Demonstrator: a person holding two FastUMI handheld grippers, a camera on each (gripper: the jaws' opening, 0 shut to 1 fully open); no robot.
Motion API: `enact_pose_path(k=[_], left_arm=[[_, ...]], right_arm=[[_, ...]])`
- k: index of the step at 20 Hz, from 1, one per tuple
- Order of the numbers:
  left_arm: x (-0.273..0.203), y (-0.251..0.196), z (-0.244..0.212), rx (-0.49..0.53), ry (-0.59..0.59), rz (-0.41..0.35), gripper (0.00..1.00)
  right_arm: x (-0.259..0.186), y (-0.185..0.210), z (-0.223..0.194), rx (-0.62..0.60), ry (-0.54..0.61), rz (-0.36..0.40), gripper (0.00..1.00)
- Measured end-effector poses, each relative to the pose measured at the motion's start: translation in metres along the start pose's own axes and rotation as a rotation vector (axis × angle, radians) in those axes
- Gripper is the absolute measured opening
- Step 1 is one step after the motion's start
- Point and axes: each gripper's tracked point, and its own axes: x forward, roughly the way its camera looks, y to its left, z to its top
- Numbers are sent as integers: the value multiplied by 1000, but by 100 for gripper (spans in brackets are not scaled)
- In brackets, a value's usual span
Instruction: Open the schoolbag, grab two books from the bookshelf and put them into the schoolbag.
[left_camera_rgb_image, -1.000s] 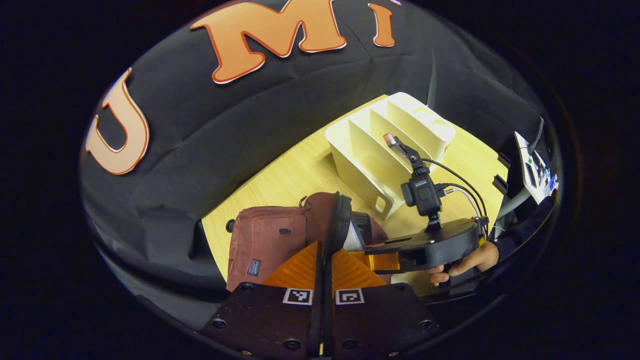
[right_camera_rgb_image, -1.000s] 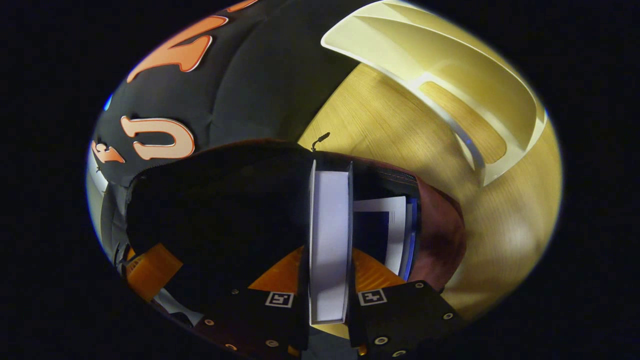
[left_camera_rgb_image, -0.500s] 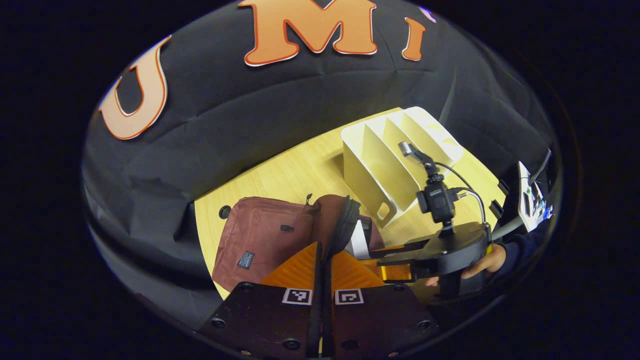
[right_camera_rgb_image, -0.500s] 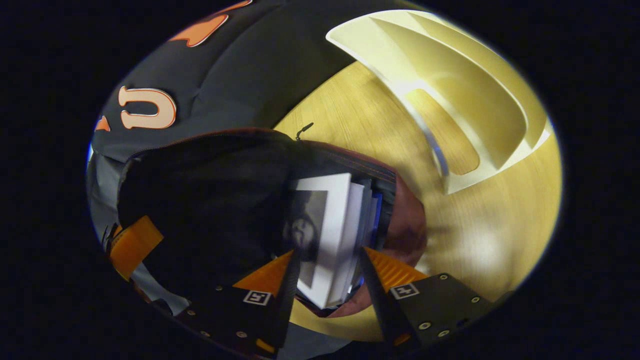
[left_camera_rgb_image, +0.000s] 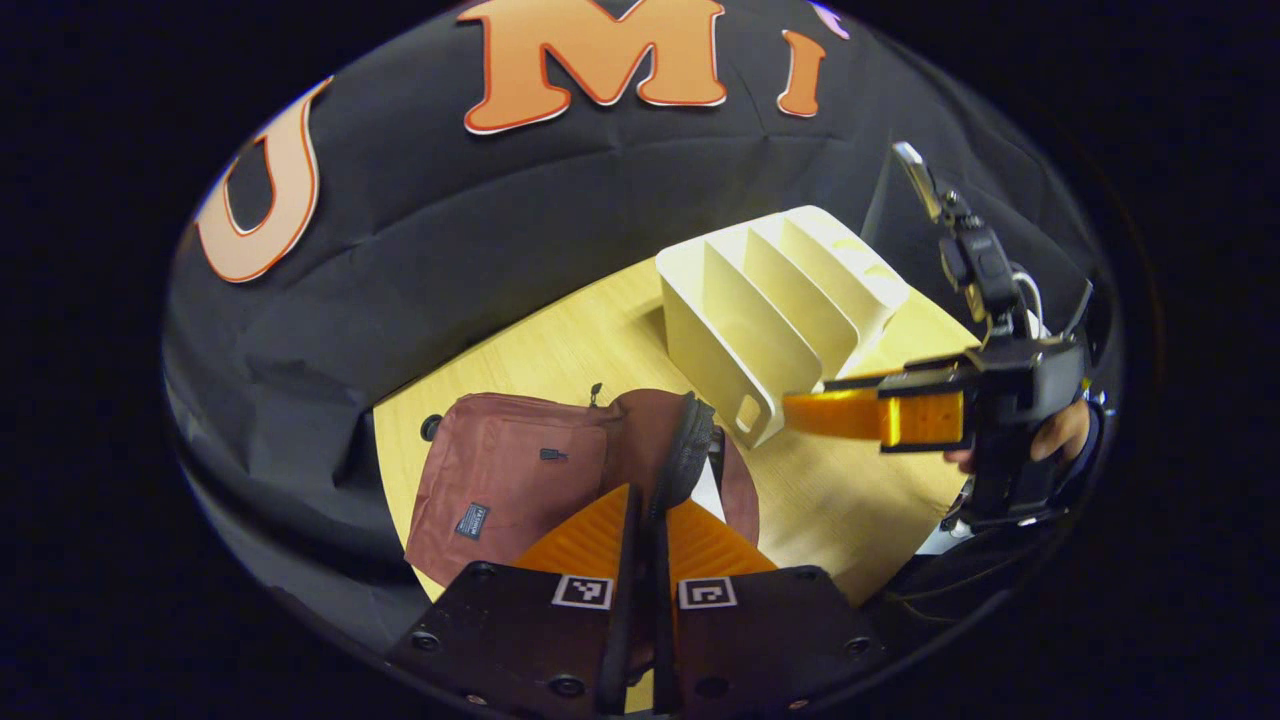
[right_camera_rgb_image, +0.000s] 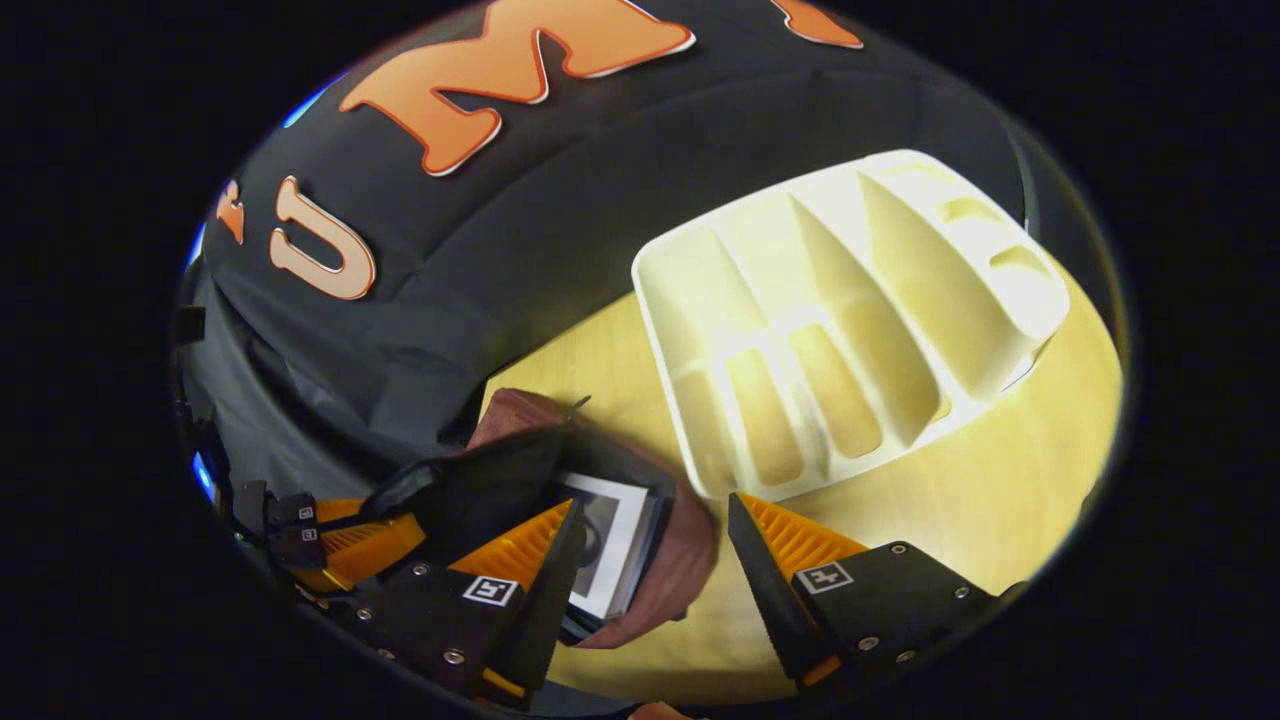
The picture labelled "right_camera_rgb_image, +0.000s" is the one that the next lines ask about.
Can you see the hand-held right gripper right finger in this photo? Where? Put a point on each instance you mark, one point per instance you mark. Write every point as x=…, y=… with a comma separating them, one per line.
x=765, y=590

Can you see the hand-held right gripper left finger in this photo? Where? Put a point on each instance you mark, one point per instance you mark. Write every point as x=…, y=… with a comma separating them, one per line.
x=545, y=610

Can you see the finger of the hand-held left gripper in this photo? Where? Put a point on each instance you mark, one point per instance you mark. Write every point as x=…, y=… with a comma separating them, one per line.
x=360, y=550
x=300, y=512

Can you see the maroon schoolbag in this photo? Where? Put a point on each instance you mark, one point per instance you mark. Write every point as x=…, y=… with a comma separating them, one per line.
x=680, y=560

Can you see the portrait cover book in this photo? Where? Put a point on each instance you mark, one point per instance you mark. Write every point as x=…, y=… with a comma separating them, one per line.
x=615, y=540

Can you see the white bookshelf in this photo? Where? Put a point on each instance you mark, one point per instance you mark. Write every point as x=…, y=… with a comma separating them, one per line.
x=800, y=300

